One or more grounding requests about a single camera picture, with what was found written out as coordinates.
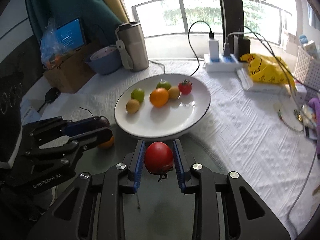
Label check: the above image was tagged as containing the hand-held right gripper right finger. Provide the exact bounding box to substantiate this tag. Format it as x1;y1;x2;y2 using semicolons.
172;139;292;240

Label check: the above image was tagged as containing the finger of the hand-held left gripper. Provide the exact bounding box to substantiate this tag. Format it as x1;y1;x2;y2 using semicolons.
25;127;113;167
24;116;105;142

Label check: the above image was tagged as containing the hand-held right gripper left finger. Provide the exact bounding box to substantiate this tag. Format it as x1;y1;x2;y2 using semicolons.
26;140;146;240

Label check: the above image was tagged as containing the orange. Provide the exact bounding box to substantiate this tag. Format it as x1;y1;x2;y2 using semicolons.
97;135;115;150
149;88;169;108

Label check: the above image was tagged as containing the dark cherry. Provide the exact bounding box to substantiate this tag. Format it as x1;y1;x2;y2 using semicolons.
80;107;110;128

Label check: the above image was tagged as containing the red tomato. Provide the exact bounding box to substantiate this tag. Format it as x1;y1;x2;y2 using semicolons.
144;141;174;182
178;79;193;95

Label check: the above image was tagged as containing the white plate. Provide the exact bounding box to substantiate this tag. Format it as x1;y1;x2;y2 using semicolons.
114;73;211;138

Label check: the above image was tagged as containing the yellow-brown round fruit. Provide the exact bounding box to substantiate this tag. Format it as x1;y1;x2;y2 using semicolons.
168;86;181;100
126;99;140;115

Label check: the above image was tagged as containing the round grey glass board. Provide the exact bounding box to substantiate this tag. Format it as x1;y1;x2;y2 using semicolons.
50;125;225;240

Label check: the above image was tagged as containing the green round fruit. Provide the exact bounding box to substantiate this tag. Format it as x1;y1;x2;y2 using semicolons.
131;88;145;103
156;80;172;90

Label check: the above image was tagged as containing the black round object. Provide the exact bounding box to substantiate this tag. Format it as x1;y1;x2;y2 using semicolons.
44;87;60;103

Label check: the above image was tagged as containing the blue and white carton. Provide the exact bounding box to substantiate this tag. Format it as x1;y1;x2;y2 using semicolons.
20;99;42;125

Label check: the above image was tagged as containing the cardboard box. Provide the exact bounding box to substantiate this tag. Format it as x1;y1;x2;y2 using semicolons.
43;41;100;94

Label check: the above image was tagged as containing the blue bowl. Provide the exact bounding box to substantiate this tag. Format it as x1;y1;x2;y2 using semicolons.
85;45;123;75

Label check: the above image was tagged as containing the white bowl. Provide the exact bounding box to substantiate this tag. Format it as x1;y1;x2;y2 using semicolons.
90;46;118;61

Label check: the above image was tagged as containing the black fabric panel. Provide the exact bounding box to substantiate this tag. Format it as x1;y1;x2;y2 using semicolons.
0;36;45;130

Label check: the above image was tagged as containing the clear plastic bag of oranges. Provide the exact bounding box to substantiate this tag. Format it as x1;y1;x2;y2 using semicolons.
40;17;75;69

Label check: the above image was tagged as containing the tablet with blue screen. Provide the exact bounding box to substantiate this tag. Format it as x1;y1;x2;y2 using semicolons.
40;17;87;52

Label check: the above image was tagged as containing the steel tumbler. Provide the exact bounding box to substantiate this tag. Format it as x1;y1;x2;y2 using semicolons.
115;22;150;72

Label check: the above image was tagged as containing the white power strip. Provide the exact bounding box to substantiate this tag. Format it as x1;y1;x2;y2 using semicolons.
203;53;247;72

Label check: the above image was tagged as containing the white flat box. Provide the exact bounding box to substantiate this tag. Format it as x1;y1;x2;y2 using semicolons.
236;69;290;95

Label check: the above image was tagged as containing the white charger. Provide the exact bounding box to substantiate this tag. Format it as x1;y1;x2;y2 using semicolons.
209;31;220;60

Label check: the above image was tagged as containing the teal curtain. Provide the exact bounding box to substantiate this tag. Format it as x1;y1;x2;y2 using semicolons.
24;0;125;45

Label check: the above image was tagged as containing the yellow plastic bag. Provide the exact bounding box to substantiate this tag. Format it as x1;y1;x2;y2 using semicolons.
240;53;298;93

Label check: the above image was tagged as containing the black charger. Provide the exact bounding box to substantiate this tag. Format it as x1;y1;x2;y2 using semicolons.
234;35;251;59

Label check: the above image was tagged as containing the purple bag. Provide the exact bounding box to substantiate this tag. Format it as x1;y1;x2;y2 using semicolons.
307;97;320;155

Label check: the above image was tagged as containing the balcony railing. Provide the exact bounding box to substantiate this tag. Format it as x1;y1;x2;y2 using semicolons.
131;0;293;47

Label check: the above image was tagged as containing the white woven basket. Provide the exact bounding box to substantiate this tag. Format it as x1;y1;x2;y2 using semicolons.
294;45;320;92

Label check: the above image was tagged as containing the black cable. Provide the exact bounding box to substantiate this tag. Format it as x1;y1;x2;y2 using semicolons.
188;20;213;77

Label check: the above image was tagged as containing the grey cable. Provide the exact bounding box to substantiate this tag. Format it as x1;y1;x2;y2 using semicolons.
287;152;318;220

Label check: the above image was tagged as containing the dark window frame post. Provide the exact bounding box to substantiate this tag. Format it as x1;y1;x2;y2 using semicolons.
215;0;243;34

